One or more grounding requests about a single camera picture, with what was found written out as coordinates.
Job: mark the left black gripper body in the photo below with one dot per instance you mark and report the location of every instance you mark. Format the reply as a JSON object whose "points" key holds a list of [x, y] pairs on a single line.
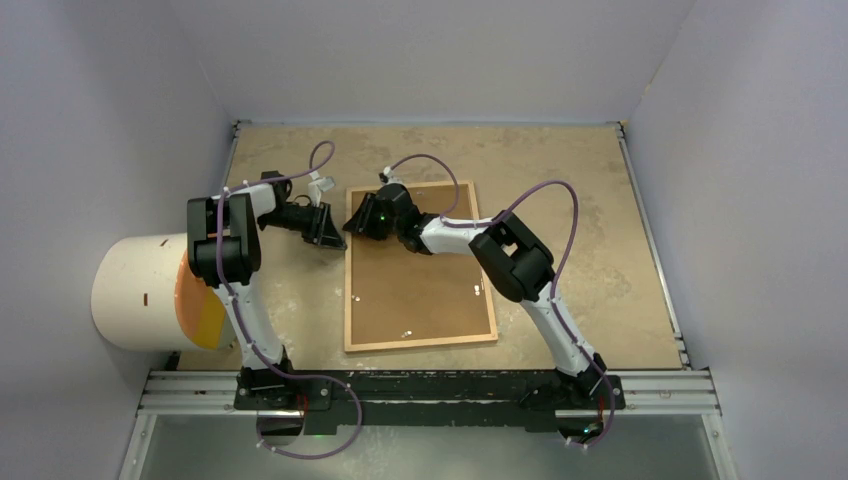
{"points": [[294, 219]]}

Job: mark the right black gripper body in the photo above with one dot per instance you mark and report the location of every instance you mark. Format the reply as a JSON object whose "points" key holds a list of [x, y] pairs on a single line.
{"points": [[385, 227]]}

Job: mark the brown backing board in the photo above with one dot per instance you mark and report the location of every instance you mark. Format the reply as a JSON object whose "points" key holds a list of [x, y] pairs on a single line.
{"points": [[417, 291]]}

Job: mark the wooden picture frame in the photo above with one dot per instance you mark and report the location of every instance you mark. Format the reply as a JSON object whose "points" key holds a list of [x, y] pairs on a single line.
{"points": [[348, 265]]}

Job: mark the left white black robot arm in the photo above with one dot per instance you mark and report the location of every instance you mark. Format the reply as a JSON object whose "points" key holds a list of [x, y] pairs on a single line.
{"points": [[224, 251]]}

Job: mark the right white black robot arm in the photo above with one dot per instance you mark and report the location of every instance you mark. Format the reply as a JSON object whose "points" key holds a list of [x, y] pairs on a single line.
{"points": [[516, 262]]}

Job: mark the white cylinder orange lid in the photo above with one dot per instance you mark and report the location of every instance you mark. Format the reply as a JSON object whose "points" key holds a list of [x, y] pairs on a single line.
{"points": [[146, 299]]}

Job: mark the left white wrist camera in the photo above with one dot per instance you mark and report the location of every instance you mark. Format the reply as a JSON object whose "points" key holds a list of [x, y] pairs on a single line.
{"points": [[317, 186]]}

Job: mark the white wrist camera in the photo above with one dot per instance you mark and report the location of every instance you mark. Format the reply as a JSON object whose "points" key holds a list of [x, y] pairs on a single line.
{"points": [[387, 176], [317, 186]]}

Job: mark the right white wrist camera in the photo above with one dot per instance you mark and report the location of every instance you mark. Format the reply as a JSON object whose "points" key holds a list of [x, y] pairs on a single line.
{"points": [[387, 176]]}

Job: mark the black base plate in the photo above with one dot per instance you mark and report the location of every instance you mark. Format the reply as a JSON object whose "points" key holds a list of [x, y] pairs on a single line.
{"points": [[354, 412]]}

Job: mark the aluminium rail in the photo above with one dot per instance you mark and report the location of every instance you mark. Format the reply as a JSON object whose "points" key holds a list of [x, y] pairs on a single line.
{"points": [[635, 392]]}

